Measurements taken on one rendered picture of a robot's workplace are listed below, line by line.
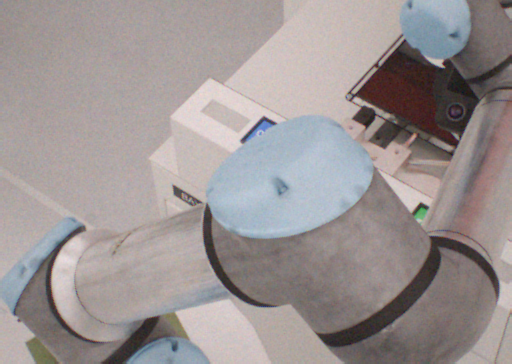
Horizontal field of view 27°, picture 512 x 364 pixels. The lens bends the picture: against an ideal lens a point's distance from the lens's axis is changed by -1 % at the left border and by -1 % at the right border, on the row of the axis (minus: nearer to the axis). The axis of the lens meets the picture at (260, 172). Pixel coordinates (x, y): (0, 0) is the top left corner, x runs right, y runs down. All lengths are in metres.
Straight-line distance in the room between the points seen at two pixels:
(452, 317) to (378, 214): 0.10
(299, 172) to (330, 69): 1.04
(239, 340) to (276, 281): 0.70
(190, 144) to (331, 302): 0.80
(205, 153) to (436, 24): 0.56
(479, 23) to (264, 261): 0.42
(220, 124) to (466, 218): 0.67
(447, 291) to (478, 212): 0.14
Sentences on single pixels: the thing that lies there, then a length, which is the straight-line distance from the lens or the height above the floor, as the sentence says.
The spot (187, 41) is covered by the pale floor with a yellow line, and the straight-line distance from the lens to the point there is 3.01.
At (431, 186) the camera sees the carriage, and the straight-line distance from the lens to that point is 1.57.
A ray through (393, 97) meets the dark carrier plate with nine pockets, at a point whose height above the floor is 0.90.
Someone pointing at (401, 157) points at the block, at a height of 0.91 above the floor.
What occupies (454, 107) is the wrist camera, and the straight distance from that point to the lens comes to 1.25.
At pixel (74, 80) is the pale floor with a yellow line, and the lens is 2.95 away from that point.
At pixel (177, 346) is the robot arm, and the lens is 1.14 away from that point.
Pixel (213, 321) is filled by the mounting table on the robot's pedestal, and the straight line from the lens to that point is 1.51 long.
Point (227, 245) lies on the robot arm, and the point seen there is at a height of 1.45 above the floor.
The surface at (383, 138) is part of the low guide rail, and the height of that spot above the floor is 0.85.
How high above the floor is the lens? 2.12
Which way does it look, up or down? 52 degrees down
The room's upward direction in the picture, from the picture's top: 3 degrees counter-clockwise
